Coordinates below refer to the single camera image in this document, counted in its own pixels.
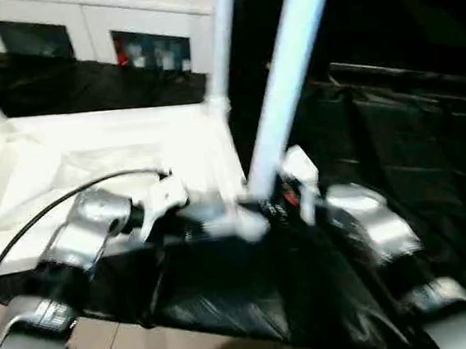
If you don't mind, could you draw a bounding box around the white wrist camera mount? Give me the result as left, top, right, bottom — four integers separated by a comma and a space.
135, 172, 195, 239
279, 142, 326, 228

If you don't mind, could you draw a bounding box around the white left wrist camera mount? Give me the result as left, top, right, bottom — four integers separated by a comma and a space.
135, 172, 195, 239

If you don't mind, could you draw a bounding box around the white glass-door cabinet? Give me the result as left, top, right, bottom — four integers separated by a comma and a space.
0, 0, 220, 94

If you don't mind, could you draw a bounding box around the black mat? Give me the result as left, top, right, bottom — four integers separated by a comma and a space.
0, 5, 466, 349

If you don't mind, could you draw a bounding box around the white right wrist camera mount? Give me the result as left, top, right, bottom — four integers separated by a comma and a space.
279, 142, 326, 228

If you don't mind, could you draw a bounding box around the white plastic table top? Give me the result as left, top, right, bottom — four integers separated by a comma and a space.
0, 90, 275, 281

